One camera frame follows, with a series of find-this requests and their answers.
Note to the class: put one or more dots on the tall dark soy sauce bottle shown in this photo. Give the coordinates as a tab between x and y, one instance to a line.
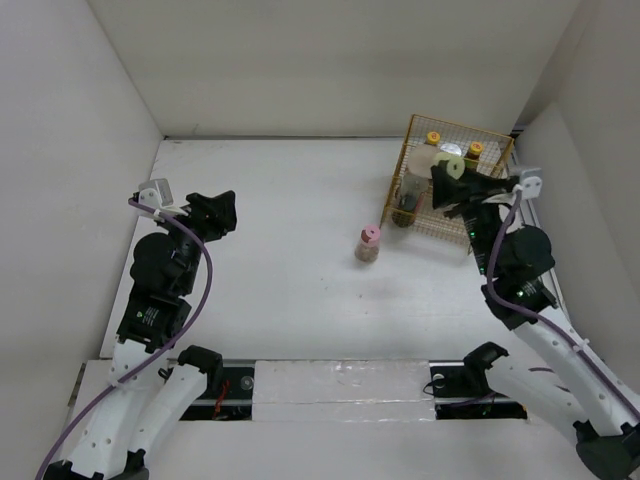
407	198

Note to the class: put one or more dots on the silver lid white granule jar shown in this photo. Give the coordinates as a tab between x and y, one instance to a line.
451	148

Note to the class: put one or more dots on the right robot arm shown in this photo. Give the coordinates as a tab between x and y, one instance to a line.
583	398

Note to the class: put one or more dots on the pink lid spice shaker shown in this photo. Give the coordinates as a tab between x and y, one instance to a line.
368	246

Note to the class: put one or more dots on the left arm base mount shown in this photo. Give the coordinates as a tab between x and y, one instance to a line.
231	401

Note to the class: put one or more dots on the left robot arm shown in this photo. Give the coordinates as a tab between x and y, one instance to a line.
145	397

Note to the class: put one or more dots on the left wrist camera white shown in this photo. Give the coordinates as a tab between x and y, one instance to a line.
153	197

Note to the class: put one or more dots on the yellow cap sauce bottle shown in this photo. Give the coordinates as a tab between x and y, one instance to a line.
473	154
433	138

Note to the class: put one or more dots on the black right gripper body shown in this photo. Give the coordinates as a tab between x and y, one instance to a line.
480	217

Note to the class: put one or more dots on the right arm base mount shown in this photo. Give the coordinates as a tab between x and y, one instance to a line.
458	395

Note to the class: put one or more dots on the gold wire rack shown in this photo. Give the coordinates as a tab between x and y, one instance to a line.
424	219

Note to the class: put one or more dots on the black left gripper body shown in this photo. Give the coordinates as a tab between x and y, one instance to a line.
204	226

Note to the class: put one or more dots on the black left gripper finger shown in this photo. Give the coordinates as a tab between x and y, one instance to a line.
225	200
226	219

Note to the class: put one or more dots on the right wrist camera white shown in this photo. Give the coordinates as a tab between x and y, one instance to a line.
530	180

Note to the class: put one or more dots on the yellow-green lid spice shaker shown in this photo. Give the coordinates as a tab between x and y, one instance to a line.
424	157

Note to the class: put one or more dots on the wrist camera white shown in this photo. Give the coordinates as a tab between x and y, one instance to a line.
153	197
530	180

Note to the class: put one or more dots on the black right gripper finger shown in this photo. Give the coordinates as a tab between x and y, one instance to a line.
475	179
447	190

